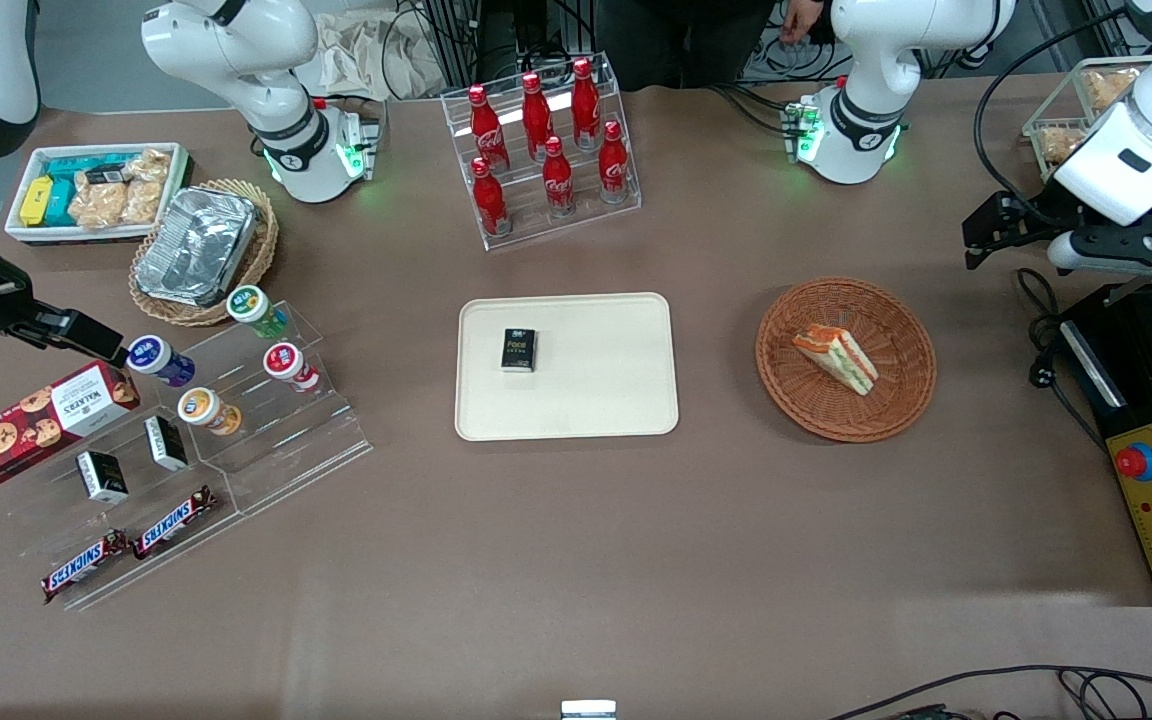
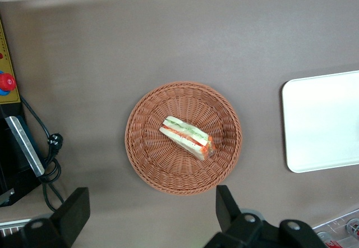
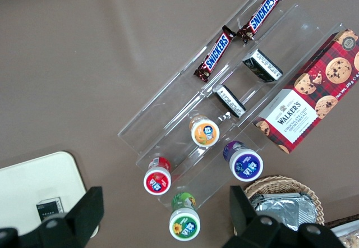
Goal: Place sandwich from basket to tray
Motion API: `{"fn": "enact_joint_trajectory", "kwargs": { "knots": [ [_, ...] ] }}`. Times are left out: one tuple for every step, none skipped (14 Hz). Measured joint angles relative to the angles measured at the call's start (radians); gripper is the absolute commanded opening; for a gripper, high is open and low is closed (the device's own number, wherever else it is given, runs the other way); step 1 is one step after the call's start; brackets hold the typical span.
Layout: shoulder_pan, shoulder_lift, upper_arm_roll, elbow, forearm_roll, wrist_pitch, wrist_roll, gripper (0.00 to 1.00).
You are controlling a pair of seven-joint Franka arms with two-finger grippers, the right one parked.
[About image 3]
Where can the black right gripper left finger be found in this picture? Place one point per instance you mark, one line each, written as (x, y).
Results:
(81, 217)

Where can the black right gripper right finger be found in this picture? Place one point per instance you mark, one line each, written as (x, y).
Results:
(244, 220)

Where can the aluminium foil tray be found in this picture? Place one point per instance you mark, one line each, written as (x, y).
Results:
(283, 208)

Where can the light wicker basket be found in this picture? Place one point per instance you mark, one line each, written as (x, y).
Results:
(280, 182)

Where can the cream plastic tray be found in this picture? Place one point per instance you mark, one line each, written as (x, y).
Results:
(33, 175)

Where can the black box gold print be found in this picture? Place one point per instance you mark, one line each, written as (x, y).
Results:
(50, 208)

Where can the purple lid jar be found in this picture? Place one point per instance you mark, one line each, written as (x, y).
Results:
(246, 166)

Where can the green lid jar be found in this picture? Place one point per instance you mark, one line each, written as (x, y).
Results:
(184, 225)

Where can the red lid jar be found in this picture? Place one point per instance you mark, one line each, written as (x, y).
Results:
(157, 181)

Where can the white plastic bin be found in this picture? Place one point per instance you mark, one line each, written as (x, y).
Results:
(336, 227)

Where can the orange lid jar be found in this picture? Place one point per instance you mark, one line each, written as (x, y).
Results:
(205, 132)

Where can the clear bag of cookies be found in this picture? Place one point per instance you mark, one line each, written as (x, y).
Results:
(350, 241)

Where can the black box white label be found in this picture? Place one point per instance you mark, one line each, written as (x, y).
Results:
(228, 101)
(262, 68)

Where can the red Walkers shortbread box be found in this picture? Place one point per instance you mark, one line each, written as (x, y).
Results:
(303, 105)

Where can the clear acrylic stepped stand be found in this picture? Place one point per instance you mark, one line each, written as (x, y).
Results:
(168, 105)

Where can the Snickers chocolate bar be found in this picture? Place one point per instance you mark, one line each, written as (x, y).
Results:
(260, 13)
(216, 56)

